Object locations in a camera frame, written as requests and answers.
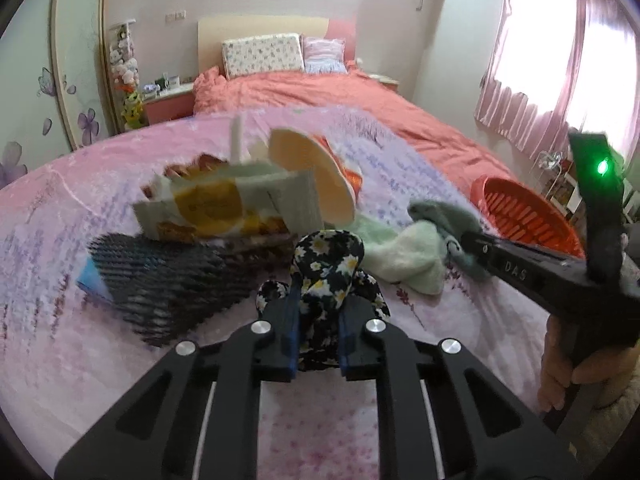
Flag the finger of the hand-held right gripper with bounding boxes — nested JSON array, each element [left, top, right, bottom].
[[457, 230, 591, 316]]

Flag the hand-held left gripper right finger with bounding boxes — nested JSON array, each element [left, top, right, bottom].
[[336, 305, 583, 480]]

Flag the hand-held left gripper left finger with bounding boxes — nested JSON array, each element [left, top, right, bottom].
[[54, 280, 303, 480]]

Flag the orange plastic basket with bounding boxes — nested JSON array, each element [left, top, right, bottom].
[[470, 176, 587, 260]]

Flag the black daisy print cloth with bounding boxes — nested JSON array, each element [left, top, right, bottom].
[[256, 229, 392, 373]]

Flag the dark green cloth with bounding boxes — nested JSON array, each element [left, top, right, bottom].
[[407, 200, 493, 281]]

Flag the person's right hand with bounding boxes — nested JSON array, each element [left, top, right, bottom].
[[539, 316, 640, 413]]

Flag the light green fuzzy cloth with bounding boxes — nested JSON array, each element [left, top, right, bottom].
[[350, 212, 446, 295]]

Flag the black mesh net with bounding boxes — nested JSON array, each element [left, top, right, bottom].
[[86, 232, 281, 348]]

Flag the paper noodle cup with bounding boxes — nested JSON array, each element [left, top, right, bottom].
[[267, 128, 363, 223]]

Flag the pink curtain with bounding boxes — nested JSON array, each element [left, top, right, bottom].
[[474, 0, 640, 161]]

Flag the blue packet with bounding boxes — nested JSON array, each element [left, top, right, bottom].
[[76, 255, 118, 306]]

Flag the bed with red duvet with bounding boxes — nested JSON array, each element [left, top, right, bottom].
[[192, 60, 521, 186]]

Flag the pink lavender printed blanket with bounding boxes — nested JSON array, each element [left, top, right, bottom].
[[0, 105, 566, 480]]

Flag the white floral pillow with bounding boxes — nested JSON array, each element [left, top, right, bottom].
[[221, 33, 304, 80]]

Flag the pink striped pillow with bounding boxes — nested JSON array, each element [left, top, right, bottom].
[[301, 36, 347, 74]]

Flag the cream pink headboard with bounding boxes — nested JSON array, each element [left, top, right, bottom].
[[197, 16, 357, 77]]

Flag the hanging stuffed toys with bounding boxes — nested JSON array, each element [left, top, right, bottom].
[[107, 20, 148, 131]]

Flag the flower print glass wardrobe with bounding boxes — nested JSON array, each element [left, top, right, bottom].
[[0, 0, 123, 191]]

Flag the white wire rack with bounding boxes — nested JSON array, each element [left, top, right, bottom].
[[537, 150, 581, 213]]

